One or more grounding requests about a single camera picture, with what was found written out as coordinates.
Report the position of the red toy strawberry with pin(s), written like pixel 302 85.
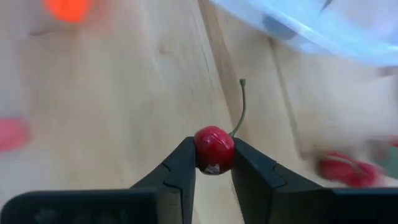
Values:
pixel 334 166
pixel 365 175

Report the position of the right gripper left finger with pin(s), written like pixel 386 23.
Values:
pixel 174 186

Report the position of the red toy cherry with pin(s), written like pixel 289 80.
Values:
pixel 214 149

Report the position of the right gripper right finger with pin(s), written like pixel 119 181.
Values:
pixel 258 186

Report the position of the orange green toy carrot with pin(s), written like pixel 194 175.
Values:
pixel 68 9

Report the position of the clear plastic container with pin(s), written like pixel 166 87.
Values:
pixel 342 40

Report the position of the pink toy peach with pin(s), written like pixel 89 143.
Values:
pixel 12 133

